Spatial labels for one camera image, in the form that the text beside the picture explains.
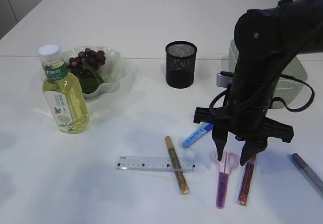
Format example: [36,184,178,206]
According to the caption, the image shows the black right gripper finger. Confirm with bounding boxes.
[240,138,267,166]
[212,127,229,160]

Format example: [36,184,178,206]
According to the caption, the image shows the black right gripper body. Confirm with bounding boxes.
[193,107,294,143]

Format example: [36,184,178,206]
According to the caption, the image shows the pink purple scissors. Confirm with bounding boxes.
[210,150,240,209]

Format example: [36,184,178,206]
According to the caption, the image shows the purple grape bunch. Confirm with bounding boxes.
[65,47,106,94]

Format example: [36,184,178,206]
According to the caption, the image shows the jasmine tea bottle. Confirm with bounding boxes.
[37,44,89,134]

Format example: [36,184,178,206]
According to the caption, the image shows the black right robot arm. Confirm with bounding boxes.
[194,0,322,165]

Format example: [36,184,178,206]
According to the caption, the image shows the red glitter glue pen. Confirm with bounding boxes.
[238,155,256,206]

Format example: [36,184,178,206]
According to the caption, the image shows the clear plastic ruler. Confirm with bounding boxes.
[115,156,200,173]

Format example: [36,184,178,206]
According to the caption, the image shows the green woven plastic basket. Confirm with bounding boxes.
[228,40,307,105]

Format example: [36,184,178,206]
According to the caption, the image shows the gold glitter glue pen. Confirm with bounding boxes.
[165,136,189,195]

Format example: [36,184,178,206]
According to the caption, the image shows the silver glitter glue pen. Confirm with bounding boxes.
[292,153,322,193]

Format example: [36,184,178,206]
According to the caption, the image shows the black mesh pen holder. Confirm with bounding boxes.
[165,41,197,89]

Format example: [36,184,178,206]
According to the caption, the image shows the green wavy plate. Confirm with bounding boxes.
[63,46,126,98]

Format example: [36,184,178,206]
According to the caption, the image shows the blue scissors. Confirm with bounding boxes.
[182,123,213,148]

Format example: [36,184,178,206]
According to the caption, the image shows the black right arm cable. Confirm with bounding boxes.
[208,0,323,120]

